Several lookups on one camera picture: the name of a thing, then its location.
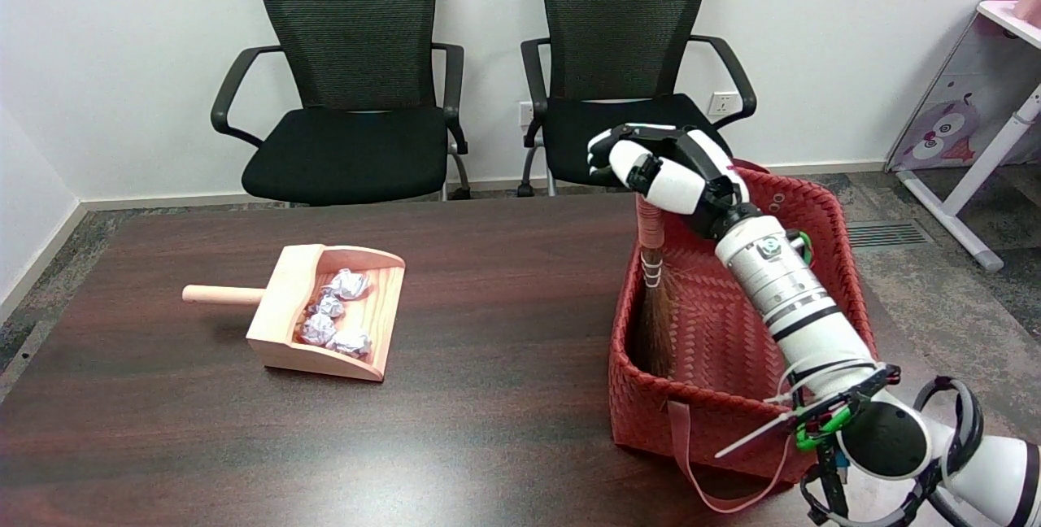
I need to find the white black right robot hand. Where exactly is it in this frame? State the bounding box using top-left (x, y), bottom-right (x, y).
top-left (587, 124), bottom-right (751, 240)

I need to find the brown straw hand broom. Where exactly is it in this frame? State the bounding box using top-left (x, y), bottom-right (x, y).
top-left (634, 194), bottom-right (678, 379)

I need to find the red woven basket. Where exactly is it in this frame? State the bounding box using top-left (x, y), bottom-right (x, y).
top-left (608, 159), bottom-right (880, 515)

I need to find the black mesh office chair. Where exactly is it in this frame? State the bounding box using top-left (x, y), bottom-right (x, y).
top-left (210, 0), bottom-right (473, 207)
top-left (520, 0), bottom-right (758, 198)

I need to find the grey floor vent grille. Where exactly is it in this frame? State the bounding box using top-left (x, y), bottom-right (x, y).
top-left (845, 220), bottom-right (935, 250)

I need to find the white zip tie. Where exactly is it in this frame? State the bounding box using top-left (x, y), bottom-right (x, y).
top-left (715, 359), bottom-right (881, 459)

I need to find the pink owl print panel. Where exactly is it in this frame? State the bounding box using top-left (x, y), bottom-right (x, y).
top-left (884, 0), bottom-right (1041, 173)

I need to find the wooden dustpan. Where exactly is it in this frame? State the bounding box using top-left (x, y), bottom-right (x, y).
top-left (182, 244), bottom-right (407, 383)

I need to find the green robot cable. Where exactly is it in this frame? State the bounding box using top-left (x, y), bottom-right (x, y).
top-left (793, 407), bottom-right (865, 452)

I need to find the white desk frame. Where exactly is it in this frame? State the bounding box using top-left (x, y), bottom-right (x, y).
top-left (895, 0), bottom-right (1041, 272)

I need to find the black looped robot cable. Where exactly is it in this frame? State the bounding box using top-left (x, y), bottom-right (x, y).
top-left (914, 377), bottom-right (986, 481)

